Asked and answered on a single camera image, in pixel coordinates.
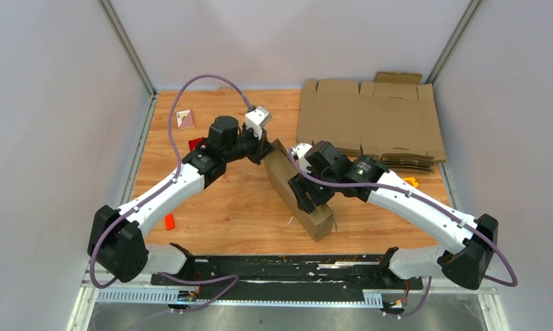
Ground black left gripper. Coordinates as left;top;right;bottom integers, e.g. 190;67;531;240
224;123;276;166

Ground brown cardboard box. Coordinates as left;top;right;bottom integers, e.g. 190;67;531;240
263;139;336;243

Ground red small box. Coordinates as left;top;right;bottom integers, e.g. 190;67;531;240
188;137;205;152

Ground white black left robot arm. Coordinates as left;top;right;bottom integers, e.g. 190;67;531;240
88;107;272;285

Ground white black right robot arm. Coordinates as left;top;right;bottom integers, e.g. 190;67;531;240
285;141;499;290

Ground pink white card box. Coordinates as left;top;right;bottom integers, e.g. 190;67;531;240
176;109;195;131

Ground stack of flat cardboard boxes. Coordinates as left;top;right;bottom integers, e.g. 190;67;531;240
296;72;447;172

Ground yellow plastic tool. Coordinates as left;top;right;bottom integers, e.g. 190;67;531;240
402;177;419;188

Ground orange small clip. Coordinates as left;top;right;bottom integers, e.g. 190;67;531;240
164;214;175;230

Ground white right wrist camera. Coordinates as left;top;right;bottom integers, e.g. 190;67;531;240
288;143;312;173

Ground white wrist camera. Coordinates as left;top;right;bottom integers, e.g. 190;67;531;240
288;143;312;173
244;106;272;140

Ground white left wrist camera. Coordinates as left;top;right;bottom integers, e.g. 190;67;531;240
244;106;272;140

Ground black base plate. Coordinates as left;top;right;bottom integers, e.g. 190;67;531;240
175;254;423;305

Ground aluminium frame rails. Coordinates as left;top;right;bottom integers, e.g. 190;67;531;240
66;0;510;331

